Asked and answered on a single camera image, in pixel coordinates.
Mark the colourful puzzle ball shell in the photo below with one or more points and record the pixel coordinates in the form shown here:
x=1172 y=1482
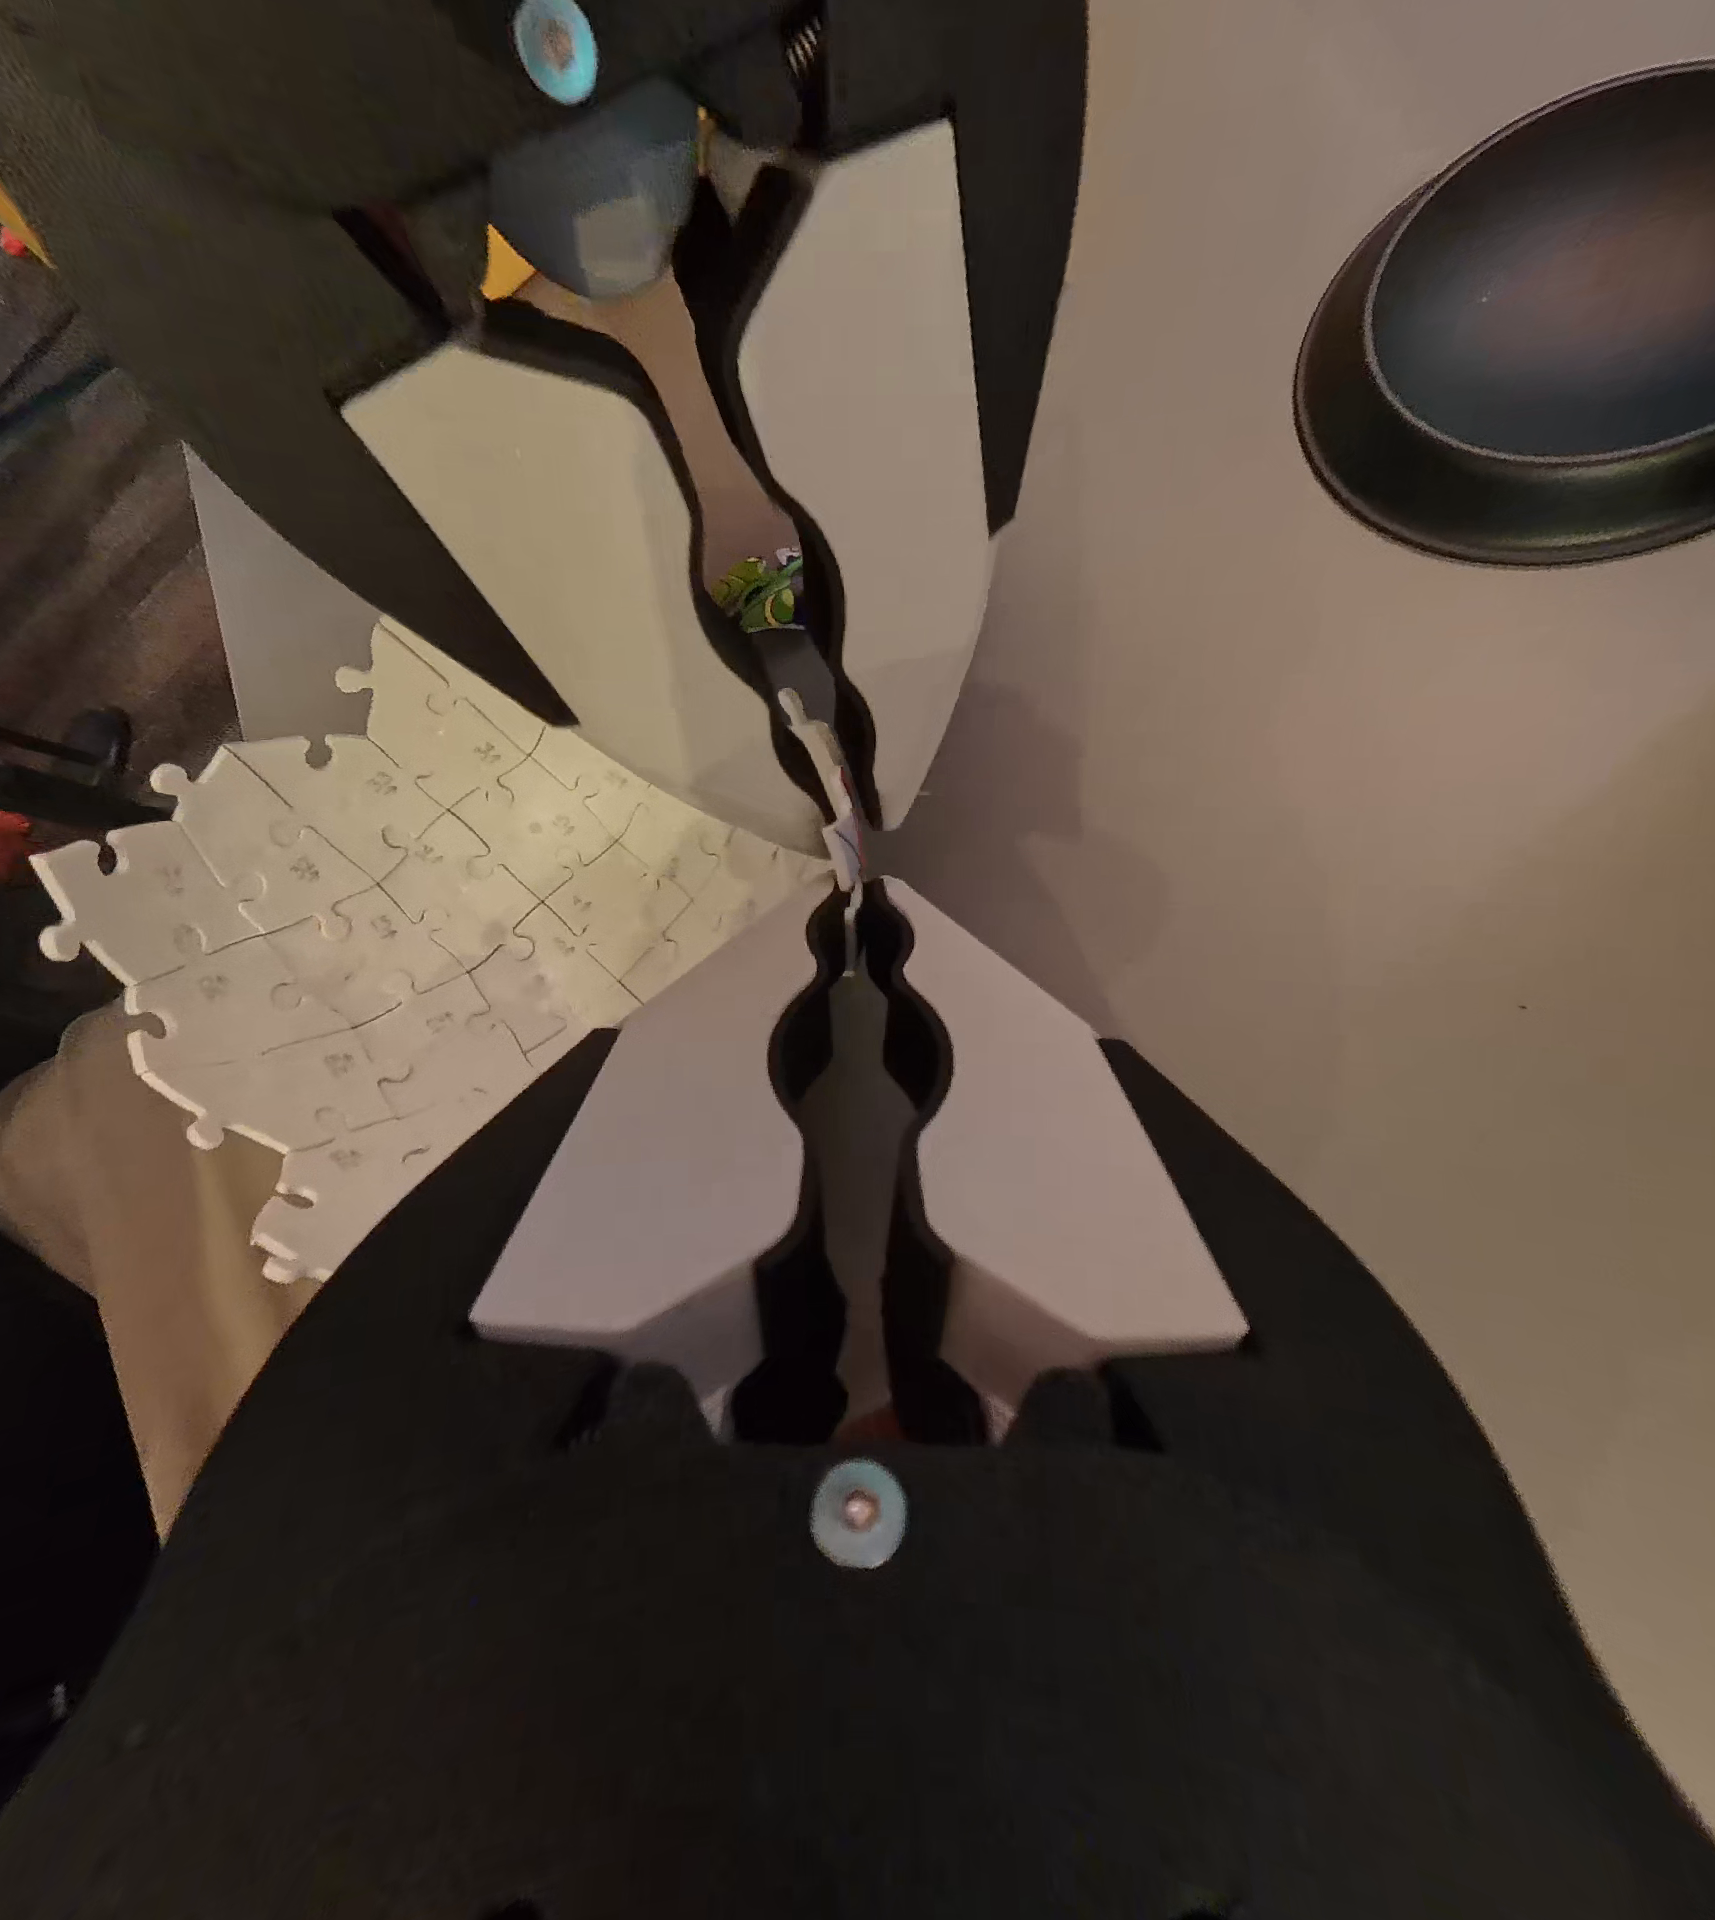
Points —
x=346 y=931

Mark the black round ball stand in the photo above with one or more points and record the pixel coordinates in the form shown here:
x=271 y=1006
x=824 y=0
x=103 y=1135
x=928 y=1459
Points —
x=1578 y=300

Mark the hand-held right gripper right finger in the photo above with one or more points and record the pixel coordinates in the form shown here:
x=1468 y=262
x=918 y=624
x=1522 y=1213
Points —
x=1068 y=1201

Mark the green colourful puzzle piece pair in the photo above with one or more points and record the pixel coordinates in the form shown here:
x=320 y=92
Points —
x=768 y=601

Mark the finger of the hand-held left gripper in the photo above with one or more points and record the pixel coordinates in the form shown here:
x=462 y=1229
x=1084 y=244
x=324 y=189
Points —
x=528 y=525
x=888 y=374

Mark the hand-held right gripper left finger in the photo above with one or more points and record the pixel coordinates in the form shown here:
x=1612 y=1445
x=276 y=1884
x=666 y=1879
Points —
x=618 y=1201

